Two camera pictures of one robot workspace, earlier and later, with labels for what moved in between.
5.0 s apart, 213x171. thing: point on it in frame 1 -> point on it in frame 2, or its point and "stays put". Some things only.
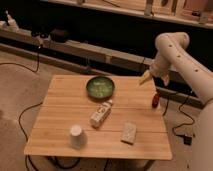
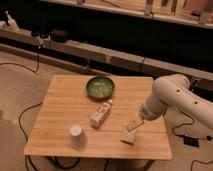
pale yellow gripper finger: [146, 77] -> [135, 124]
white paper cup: [77, 139] stays put
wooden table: [100, 117] stays put
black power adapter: [188, 140] stays put
